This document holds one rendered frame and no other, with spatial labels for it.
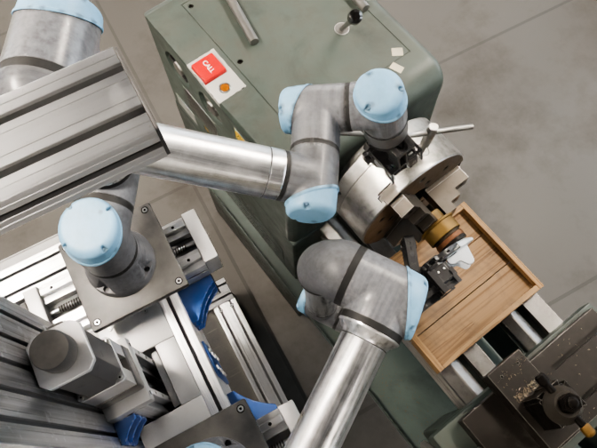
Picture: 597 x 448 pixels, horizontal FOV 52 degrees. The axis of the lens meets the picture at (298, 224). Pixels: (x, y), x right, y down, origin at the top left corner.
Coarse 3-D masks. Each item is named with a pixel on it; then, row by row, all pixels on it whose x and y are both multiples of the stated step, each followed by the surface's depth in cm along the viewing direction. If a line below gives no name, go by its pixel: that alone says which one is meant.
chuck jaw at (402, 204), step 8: (392, 184) 134; (384, 192) 135; (392, 192) 134; (384, 200) 135; (392, 200) 134; (400, 200) 135; (408, 200) 134; (416, 200) 140; (400, 208) 135; (408, 208) 134; (416, 208) 136; (424, 208) 140; (408, 216) 137; (416, 216) 138; (424, 216) 138; (432, 216) 139; (416, 224) 139; (424, 224) 140; (432, 224) 141
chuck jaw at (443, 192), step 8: (456, 168) 147; (448, 176) 147; (456, 176) 147; (464, 176) 146; (440, 184) 146; (448, 184) 146; (456, 184) 146; (464, 184) 150; (424, 192) 147; (432, 192) 146; (440, 192) 146; (448, 192) 145; (456, 192) 145; (432, 200) 146; (440, 200) 145; (448, 200) 145; (456, 200) 148; (440, 208) 145; (448, 208) 144; (456, 208) 145
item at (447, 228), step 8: (440, 216) 143; (448, 216) 142; (440, 224) 141; (448, 224) 141; (456, 224) 141; (432, 232) 141; (440, 232) 140; (448, 232) 141; (456, 232) 140; (464, 232) 142; (432, 240) 142; (440, 240) 141; (448, 240) 140; (456, 240) 140; (440, 248) 142
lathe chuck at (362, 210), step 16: (432, 144) 137; (448, 144) 140; (432, 160) 134; (448, 160) 138; (368, 176) 136; (384, 176) 134; (400, 176) 133; (416, 176) 132; (432, 176) 140; (352, 192) 139; (368, 192) 136; (400, 192) 133; (416, 192) 142; (352, 208) 141; (368, 208) 137; (384, 208) 135; (352, 224) 145; (368, 224) 139; (384, 224) 147; (368, 240) 149
